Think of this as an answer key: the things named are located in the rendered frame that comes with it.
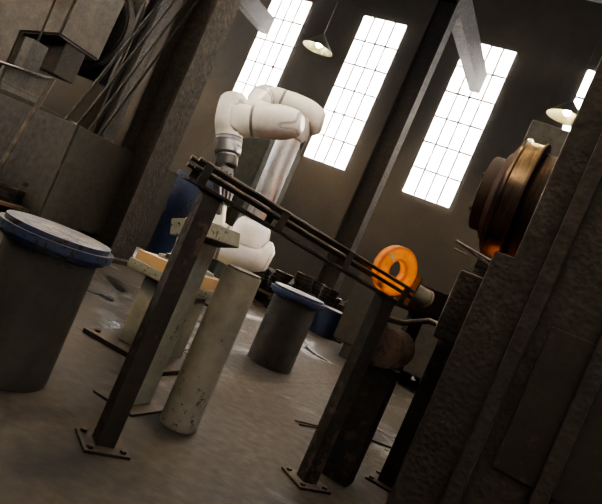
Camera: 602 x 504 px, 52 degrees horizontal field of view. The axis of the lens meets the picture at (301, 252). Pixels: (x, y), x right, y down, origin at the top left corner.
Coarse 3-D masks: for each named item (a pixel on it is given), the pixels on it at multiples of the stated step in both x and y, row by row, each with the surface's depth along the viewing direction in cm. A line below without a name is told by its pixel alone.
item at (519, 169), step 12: (528, 144) 213; (540, 144) 216; (516, 156) 206; (528, 156) 207; (516, 168) 205; (528, 168) 204; (504, 180) 204; (516, 180) 203; (504, 192) 204; (516, 192) 203; (504, 204) 204; (492, 216) 206; (504, 216) 205; (492, 228) 208; (504, 228) 206; (492, 240) 211; (480, 252) 218; (492, 252) 216
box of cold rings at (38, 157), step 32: (0, 96) 460; (0, 128) 454; (32, 128) 441; (64, 128) 428; (0, 160) 448; (32, 160) 435; (64, 160) 424; (96, 160) 449; (128, 160) 476; (32, 192) 430; (64, 192) 435; (96, 192) 460; (160, 192) 521; (64, 224) 445; (96, 224) 472
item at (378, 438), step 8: (392, 296) 291; (440, 296) 268; (448, 296) 268; (416, 304) 266; (432, 304) 267; (440, 304) 268; (416, 312) 275; (424, 312) 267; (432, 312) 268; (440, 312) 268; (408, 328) 275; (416, 328) 275; (416, 336) 276; (400, 368) 275; (392, 392) 276; (376, 432) 285; (376, 440) 270; (384, 440) 276
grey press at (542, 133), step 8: (536, 120) 475; (536, 128) 473; (544, 128) 472; (552, 128) 470; (560, 128) 470; (528, 136) 474; (536, 136) 473; (544, 136) 471; (552, 136) 470; (560, 136) 468; (544, 144) 470; (552, 144) 469; (560, 144) 468; (552, 152) 468; (480, 264) 513; (472, 272) 555; (480, 272) 553; (408, 376) 513
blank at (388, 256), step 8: (384, 248) 186; (392, 248) 184; (400, 248) 185; (384, 256) 183; (392, 256) 184; (400, 256) 185; (408, 256) 187; (376, 264) 183; (384, 264) 183; (392, 264) 185; (400, 264) 190; (408, 264) 188; (416, 264) 189; (376, 272) 183; (400, 272) 190; (408, 272) 188; (416, 272) 190; (376, 280) 184; (400, 280) 188; (408, 280) 189; (384, 288) 185; (392, 288) 187; (400, 288) 188
